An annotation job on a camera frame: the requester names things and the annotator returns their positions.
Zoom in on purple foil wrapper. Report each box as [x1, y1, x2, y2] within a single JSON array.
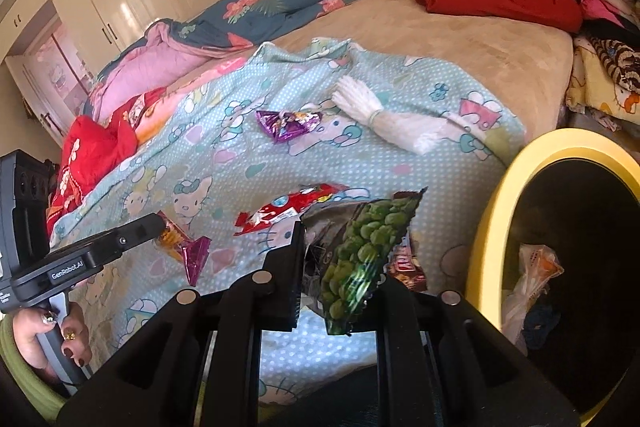
[[256, 110, 322, 144]]

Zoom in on green peas snack bag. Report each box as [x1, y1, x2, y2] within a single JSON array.
[[302, 187, 427, 336]]

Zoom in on blue floral quilt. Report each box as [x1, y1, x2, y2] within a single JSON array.
[[81, 0, 369, 122]]

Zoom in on green left sleeve forearm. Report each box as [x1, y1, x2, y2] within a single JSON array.
[[1, 315, 65, 426]]

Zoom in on left hand painted nails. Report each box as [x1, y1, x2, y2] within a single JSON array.
[[12, 300, 94, 383]]

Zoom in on light blue Hello Kitty sheet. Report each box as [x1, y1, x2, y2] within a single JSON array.
[[46, 37, 527, 408]]

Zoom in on yellow cartoon blanket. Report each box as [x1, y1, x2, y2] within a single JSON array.
[[565, 36, 639, 124]]

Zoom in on beige bed cover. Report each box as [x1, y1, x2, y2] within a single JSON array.
[[164, 0, 575, 143]]

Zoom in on white yarn bundle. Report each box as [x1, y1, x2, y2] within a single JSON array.
[[331, 76, 447, 156]]

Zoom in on red white snack wrapper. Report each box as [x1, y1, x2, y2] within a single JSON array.
[[234, 183, 345, 236]]

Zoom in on pink Hello Kitty door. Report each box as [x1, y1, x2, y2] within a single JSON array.
[[4, 16, 93, 146]]

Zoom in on brown chocolate bar wrapper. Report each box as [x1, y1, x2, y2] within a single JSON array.
[[384, 222, 427, 293]]

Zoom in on red garment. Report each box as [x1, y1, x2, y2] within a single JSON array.
[[46, 88, 166, 236]]

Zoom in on folded red cloth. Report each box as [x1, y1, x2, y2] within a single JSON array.
[[416, 0, 584, 34]]

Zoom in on red and white plastic bag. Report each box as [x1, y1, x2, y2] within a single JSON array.
[[501, 244, 564, 353]]

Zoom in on pink cartoon blanket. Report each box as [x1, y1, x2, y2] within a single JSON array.
[[136, 56, 246, 145]]

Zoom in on yellow rimmed black trash bin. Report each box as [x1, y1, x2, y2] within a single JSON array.
[[465, 128, 639, 426]]

